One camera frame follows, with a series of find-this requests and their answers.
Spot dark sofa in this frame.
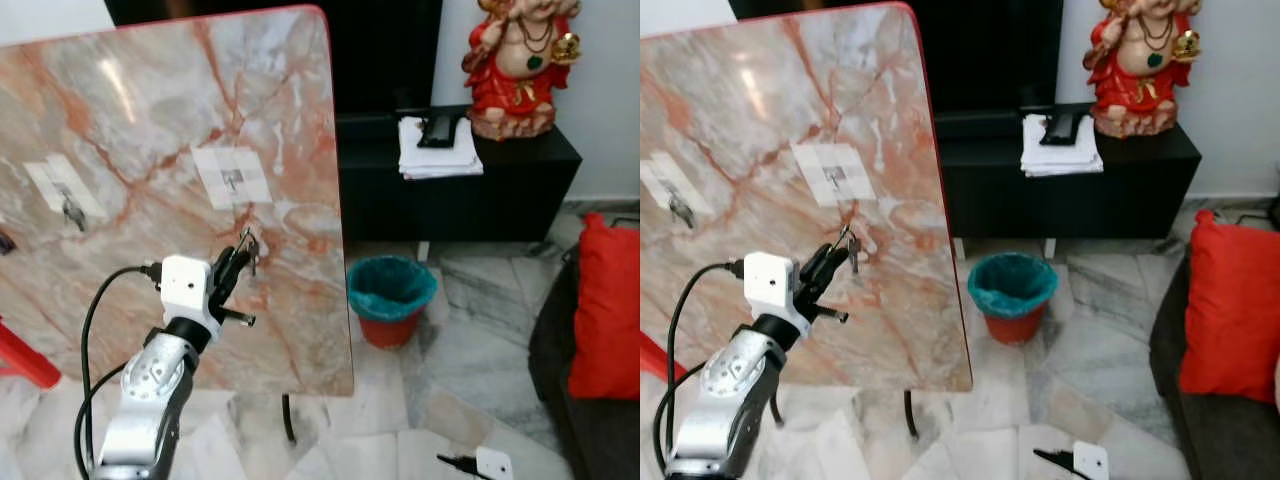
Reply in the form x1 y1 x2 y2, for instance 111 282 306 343
1147 254 1280 480
527 244 641 480

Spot black flat device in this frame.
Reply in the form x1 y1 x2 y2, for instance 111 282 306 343
1039 109 1087 147
417 112 464 150

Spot red cushion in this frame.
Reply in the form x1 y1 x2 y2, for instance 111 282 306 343
1177 207 1280 405
567 211 641 402

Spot metal keys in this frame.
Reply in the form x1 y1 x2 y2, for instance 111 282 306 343
842 224 868 277
238 227 264 279

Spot red laughing Buddha statue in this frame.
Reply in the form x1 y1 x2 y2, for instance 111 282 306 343
461 0 584 142
1082 0 1204 140

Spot teal bin liner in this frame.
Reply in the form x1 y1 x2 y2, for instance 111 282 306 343
346 255 439 323
966 251 1060 320

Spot black low sideboard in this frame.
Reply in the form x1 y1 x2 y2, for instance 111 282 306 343
940 101 1204 242
335 104 584 247

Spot white folded cloth stack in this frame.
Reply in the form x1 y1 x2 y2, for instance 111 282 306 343
1019 113 1105 179
397 115 485 182

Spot clear adhesive wall hook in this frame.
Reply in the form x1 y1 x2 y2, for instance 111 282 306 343
191 145 274 212
22 154 107 234
789 140 878 209
640 151 717 230

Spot red waste bin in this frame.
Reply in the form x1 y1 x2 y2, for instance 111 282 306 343
974 298 1053 347
352 300 433 350

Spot red plastic stool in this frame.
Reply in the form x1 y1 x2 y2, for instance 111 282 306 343
0 317 64 392
640 329 690 385

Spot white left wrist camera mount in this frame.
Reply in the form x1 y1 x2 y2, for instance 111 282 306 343
742 251 807 337
158 255 219 342

